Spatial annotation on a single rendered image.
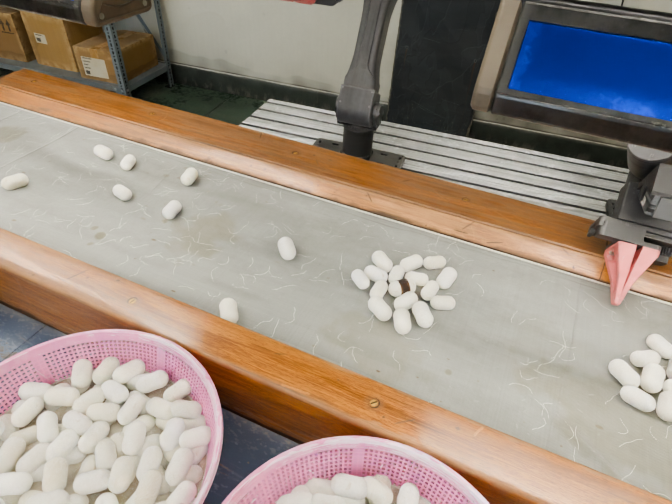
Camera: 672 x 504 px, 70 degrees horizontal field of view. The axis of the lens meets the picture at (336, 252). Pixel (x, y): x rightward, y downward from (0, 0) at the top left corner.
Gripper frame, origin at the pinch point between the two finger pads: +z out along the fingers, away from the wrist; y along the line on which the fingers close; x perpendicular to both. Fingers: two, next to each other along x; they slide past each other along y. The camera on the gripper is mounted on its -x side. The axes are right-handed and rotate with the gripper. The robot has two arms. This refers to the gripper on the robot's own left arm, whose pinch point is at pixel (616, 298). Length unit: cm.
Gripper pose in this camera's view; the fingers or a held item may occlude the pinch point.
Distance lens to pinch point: 71.5
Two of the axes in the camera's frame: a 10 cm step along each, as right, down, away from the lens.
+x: 2.4, 2.0, 9.5
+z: -3.4, 9.3, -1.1
